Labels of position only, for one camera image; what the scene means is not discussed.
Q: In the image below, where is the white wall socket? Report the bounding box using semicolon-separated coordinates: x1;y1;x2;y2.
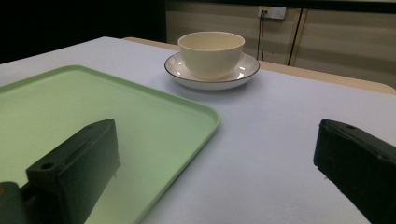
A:
257;6;288;21

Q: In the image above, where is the light green plastic tray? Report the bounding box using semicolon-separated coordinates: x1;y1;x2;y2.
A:
0;64;221;224

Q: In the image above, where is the white plate with dark rim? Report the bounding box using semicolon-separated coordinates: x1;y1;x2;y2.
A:
163;51;261;91

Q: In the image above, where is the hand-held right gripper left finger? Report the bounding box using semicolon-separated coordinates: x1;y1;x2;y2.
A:
25;118;121;224

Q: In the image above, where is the white tablecloth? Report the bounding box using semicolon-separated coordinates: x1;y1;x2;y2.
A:
0;35;396;224

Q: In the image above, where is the black cable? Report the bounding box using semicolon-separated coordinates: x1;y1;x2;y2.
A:
256;10;269;62
287;8;304;66

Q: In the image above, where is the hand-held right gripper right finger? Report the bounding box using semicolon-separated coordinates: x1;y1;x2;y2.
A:
313;119;396;224

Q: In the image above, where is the cream ceramic bowl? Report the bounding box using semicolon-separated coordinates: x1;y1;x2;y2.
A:
177;31;246;81

